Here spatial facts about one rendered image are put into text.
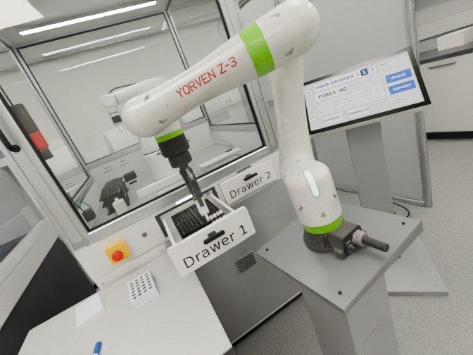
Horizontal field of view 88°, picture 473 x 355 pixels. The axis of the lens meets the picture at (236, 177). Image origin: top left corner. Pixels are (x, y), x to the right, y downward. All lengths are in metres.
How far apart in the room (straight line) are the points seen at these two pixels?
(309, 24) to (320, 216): 0.47
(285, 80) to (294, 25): 0.21
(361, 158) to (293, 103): 0.76
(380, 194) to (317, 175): 0.94
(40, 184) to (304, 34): 0.97
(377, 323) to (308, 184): 0.56
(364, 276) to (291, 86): 0.55
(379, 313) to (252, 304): 0.72
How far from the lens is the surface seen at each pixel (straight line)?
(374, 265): 0.74
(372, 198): 1.60
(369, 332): 1.03
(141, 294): 0.97
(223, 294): 1.40
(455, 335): 1.62
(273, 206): 1.32
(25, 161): 1.11
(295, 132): 0.82
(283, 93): 0.80
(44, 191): 1.12
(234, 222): 0.85
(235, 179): 1.16
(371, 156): 1.49
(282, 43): 0.62
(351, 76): 1.44
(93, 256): 1.18
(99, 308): 1.09
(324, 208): 0.72
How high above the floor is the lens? 1.30
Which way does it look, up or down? 19 degrees down
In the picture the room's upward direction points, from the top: 21 degrees counter-clockwise
